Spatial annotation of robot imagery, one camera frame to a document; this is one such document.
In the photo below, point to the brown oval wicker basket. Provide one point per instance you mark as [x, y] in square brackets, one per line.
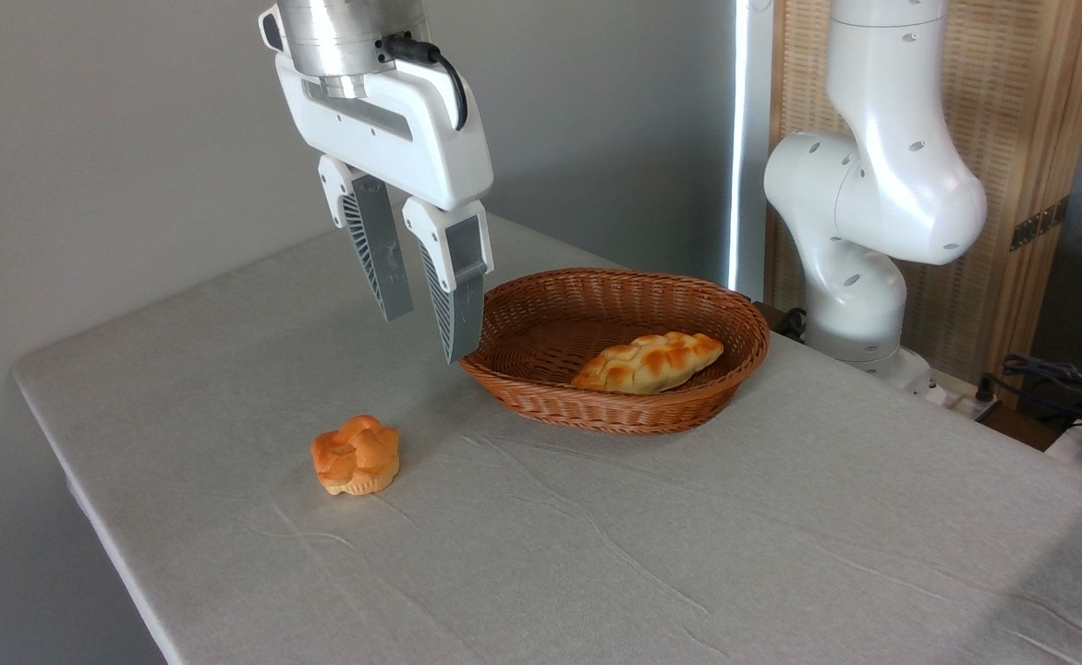
[614, 411]

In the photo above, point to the white vertical post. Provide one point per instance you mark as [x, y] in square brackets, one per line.
[753, 139]

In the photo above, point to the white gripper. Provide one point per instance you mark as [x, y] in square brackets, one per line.
[393, 129]

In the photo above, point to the metal screen hinge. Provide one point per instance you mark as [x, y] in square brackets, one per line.
[1039, 223]

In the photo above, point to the braided golden bread loaf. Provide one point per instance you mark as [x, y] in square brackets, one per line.
[647, 362]

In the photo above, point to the wooden folding screen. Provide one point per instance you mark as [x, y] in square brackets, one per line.
[1012, 111]

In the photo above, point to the grey tablecloth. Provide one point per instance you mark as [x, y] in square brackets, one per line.
[688, 536]

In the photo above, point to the flower-shaped orange bread bun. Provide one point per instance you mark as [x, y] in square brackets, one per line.
[354, 457]

